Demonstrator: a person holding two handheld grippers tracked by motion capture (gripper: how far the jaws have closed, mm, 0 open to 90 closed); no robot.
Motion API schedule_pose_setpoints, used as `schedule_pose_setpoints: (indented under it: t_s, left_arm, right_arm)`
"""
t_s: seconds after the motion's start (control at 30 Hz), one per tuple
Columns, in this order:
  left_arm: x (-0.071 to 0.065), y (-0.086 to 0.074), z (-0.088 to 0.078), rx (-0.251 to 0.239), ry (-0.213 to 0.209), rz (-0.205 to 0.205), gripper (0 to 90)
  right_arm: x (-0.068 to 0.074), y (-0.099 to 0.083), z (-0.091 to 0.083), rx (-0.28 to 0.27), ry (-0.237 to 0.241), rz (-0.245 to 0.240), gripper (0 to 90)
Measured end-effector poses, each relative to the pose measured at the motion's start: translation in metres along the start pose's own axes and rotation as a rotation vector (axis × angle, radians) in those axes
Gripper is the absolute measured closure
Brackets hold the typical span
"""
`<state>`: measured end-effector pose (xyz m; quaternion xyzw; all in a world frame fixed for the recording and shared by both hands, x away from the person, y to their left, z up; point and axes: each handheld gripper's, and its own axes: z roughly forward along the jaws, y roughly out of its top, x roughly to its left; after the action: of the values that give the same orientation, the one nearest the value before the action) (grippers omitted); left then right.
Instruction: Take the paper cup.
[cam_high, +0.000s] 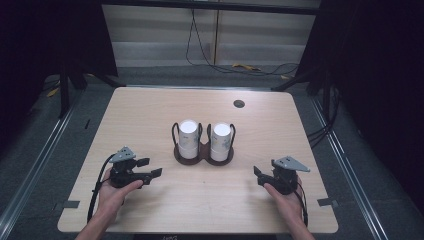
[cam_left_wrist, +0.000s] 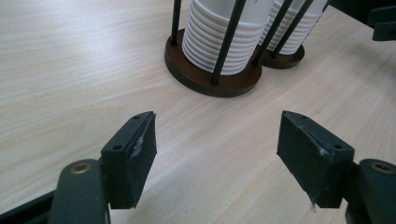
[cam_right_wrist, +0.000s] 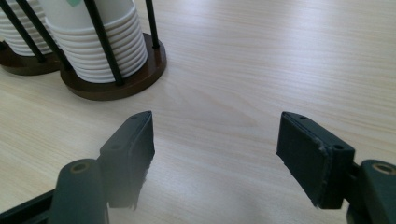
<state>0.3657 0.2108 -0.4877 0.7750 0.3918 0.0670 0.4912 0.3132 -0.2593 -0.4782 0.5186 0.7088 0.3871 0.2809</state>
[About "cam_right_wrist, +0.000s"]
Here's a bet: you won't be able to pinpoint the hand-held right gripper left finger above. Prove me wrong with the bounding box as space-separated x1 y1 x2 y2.
98 110 156 211

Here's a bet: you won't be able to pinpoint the brown cup holder black rods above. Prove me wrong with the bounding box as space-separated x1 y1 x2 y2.
0 0 168 102

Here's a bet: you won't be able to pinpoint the stack of plain white cups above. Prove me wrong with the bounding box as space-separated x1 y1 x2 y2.
0 0 54 58

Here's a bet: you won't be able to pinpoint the white cup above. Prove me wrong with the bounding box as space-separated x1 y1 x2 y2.
36 0 149 84

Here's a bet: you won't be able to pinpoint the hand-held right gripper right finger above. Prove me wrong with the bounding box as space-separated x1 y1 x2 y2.
276 111 357 210

